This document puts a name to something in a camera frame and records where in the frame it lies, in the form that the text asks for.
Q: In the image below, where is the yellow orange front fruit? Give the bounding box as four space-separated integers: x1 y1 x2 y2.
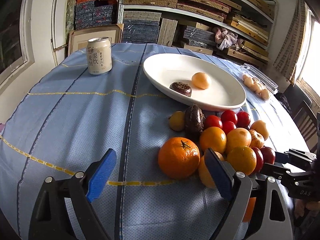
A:
198 155 216 189

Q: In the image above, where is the dark red plum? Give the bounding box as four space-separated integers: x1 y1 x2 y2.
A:
260 146 276 165
251 147 264 174

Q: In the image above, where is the yellow orange round fruit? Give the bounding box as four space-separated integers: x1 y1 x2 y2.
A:
226 146 257 176

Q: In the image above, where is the striped yellow red apple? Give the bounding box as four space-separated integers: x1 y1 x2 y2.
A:
249 129 265 149

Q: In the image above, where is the pale orange round fruit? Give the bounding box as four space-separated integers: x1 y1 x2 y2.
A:
226 128 252 153

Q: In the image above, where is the large orange mandarin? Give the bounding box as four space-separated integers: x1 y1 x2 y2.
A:
157 137 201 180

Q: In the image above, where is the red cherry tomato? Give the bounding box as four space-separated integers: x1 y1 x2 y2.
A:
236 111 251 128
222 121 236 135
220 110 238 125
204 115 223 129

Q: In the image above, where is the dark brown mangosteen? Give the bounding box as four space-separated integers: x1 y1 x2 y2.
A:
184 104 204 136
170 82 192 97

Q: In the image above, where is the pale orange apricot fruit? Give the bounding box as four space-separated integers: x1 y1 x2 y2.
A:
191 72 210 89

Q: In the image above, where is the smooth orange fruit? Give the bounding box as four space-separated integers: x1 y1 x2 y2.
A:
199 127 227 154

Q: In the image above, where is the peach coloured fruit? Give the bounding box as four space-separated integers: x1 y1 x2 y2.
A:
250 120 270 140

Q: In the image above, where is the person's right hand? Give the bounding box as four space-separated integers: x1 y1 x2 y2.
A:
294 199 320 218

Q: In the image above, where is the dark wooden chair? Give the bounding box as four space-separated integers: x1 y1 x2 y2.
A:
292 100 320 153

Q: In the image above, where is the blue checked tablecloth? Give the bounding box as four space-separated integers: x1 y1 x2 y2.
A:
0 42 311 240

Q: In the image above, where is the small yellow fruit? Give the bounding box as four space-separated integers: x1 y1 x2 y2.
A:
169 111 185 132

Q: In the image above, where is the white oval plate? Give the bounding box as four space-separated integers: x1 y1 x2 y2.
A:
143 54 246 111

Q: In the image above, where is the beige drink can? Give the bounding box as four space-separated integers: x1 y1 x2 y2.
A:
86 37 112 75

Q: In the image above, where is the pink plastic bag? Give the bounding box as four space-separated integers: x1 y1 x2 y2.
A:
213 27 244 50

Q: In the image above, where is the framed picture leaning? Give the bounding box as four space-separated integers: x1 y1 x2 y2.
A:
68 23 124 55

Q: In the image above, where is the white framed window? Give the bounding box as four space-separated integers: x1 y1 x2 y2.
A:
1 0 34 84

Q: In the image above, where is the stack of blue boxes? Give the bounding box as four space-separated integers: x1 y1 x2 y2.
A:
74 0 117 30

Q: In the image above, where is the white metal storage shelf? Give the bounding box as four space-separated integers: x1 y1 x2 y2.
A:
119 0 275 63

